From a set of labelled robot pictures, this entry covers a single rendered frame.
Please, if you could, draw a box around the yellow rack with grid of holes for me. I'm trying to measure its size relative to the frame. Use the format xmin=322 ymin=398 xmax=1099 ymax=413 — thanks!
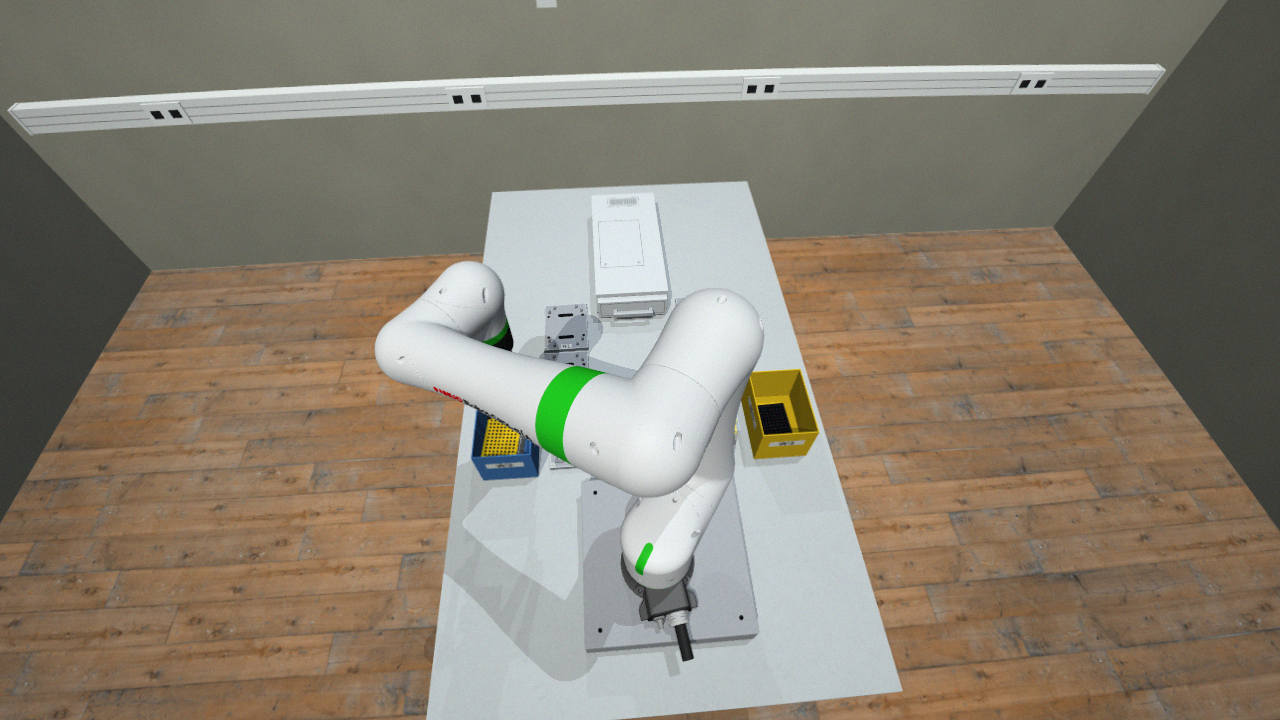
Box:
xmin=481 ymin=419 xmax=525 ymax=457

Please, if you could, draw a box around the blue bin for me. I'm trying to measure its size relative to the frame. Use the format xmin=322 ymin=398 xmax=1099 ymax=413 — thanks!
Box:
xmin=471 ymin=410 xmax=539 ymax=480

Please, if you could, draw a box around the yellow waste bin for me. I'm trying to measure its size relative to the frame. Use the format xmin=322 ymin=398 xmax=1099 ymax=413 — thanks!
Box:
xmin=741 ymin=369 xmax=819 ymax=459

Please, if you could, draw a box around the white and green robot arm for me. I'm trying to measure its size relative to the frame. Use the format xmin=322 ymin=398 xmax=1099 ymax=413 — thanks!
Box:
xmin=375 ymin=261 xmax=764 ymax=661

